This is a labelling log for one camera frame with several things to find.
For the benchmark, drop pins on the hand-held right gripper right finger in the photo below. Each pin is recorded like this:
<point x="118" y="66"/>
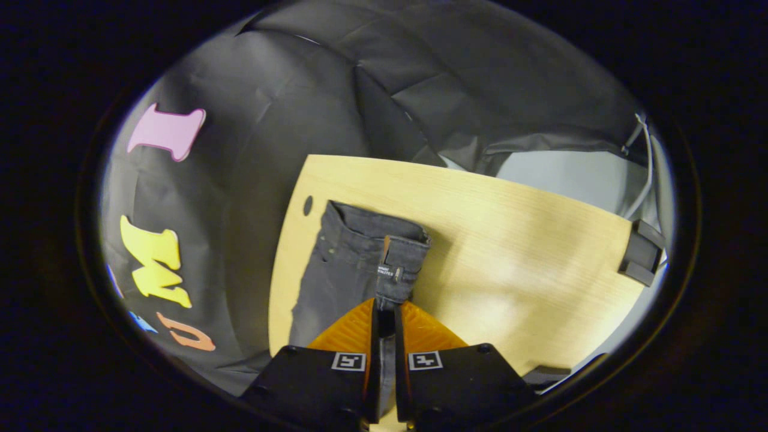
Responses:
<point x="456" y="384"/>

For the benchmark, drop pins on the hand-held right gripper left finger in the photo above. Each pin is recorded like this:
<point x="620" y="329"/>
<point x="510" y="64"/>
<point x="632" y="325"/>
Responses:
<point x="312" y="384"/>

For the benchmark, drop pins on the black jeans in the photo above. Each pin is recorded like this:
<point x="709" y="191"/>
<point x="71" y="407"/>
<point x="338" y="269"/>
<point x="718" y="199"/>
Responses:
<point x="348" y="264"/>

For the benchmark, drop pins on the black table clamp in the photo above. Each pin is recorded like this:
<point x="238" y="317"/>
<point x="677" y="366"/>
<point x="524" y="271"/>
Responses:
<point x="642" y="252"/>

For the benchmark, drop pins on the black backdrop cloth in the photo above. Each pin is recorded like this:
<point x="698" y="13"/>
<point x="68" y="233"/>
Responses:
<point x="270" y="120"/>

